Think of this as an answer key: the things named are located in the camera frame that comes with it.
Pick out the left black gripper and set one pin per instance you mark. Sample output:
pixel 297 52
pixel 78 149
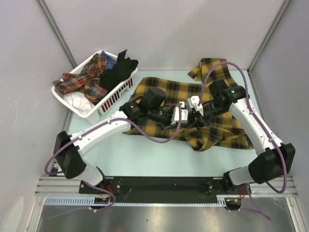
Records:
pixel 168 125

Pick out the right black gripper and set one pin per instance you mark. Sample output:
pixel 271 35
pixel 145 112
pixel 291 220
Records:
pixel 196 120

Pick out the yellow plaid long sleeve shirt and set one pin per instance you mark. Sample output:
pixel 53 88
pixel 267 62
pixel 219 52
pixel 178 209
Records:
pixel 224 130

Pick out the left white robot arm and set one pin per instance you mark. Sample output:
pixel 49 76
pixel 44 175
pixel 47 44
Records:
pixel 70 150

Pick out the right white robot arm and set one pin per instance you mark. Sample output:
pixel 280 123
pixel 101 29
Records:
pixel 274 157

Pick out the black shirt in basket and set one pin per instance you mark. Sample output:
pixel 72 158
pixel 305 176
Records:
pixel 120 72

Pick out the blue shirt in basket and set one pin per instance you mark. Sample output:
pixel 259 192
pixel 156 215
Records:
pixel 110 61

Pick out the red plaid shirt in basket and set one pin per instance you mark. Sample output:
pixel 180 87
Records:
pixel 86 82

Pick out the white shirt in basket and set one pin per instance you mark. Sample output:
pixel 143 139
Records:
pixel 79 102

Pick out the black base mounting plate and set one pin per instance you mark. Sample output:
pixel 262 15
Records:
pixel 169 190

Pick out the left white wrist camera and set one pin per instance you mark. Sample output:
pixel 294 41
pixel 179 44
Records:
pixel 180 114

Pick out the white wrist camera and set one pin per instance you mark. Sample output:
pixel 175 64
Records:
pixel 193 104
pixel 180 114

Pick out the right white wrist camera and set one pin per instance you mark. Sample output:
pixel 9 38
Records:
pixel 193 104

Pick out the white slotted cable duct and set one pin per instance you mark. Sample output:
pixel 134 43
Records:
pixel 98 201

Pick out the aluminium frame rail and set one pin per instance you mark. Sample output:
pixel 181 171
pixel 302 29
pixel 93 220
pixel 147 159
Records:
pixel 60 186

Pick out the right corner aluminium post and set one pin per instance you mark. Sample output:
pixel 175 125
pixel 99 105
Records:
pixel 272 28

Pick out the corner aluminium post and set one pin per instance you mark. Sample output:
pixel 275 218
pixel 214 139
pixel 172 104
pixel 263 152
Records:
pixel 56 31
pixel 272 28

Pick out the left corner aluminium post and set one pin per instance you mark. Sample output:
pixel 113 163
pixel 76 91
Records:
pixel 56 31

